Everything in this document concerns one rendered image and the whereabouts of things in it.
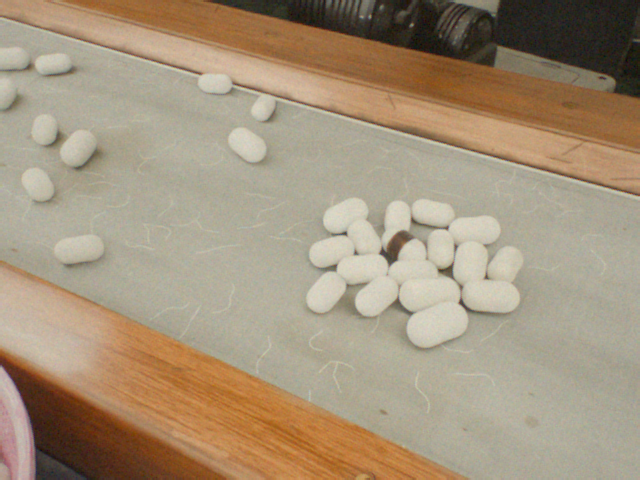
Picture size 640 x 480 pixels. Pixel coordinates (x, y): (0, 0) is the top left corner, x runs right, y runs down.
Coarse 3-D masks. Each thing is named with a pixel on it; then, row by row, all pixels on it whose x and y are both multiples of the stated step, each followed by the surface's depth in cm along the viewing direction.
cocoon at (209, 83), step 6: (204, 78) 63; (210, 78) 63; (216, 78) 63; (222, 78) 63; (228, 78) 63; (204, 84) 63; (210, 84) 63; (216, 84) 63; (222, 84) 63; (228, 84) 63; (204, 90) 64; (210, 90) 63; (216, 90) 63; (222, 90) 63; (228, 90) 64
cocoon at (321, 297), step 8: (328, 272) 42; (336, 272) 43; (320, 280) 42; (328, 280) 42; (336, 280) 42; (344, 280) 42; (312, 288) 41; (320, 288) 41; (328, 288) 41; (336, 288) 42; (344, 288) 42; (312, 296) 41; (320, 296) 41; (328, 296) 41; (336, 296) 41; (312, 304) 41; (320, 304) 41; (328, 304) 41; (320, 312) 41
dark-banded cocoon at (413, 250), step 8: (392, 232) 45; (384, 240) 45; (416, 240) 45; (384, 248) 46; (408, 248) 44; (416, 248) 44; (424, 248) 44; (400, 256) 44; (408, 256) 44; (416, 256) 44; (424, 256) 44
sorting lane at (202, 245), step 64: (128, 64) 69; (0, 128) 59; (64, 128) 59; (128, 128) 59; (192, 128) 59; (256, 128) 59; (320, 128) 59; (384, 128) 59; (0, 192) 52; (64, 192) 52; (128, 192) 52; (192, 192) 52; (256, 192) 52; (320, 192) 52; (384, 192) 52; (448, 192) 52; (512, 192) 52; (576, 192) 52; (0, 256) 46; (128, 256) 46; (192, 256) 46; (256, 256) 46; (384, 256) 46; (576, 256) 46; (192, 320) 41; (256, 320) 41; (320, 320) 41; (384, 320) 41; (512, 320) 42; (576, 320) 42; (320, 384) 38; (384, 384) 38; (448, 384) 38; (512, 384) 38; (576, 384) 38; (448, 448) 35; (512, 448) 35; (576, 448) 35
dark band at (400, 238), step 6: (396, 234) 45; (402, 234) 45; (408, 234) 45; (390, 240) 45; (396, 240) 45; (402, 240) 44; (408, 240) 44; (390, 246) 45; (396, 246) 45; (402, 246) 44; (390, 252) 45; (396, 252) 45; (396, 258) 45
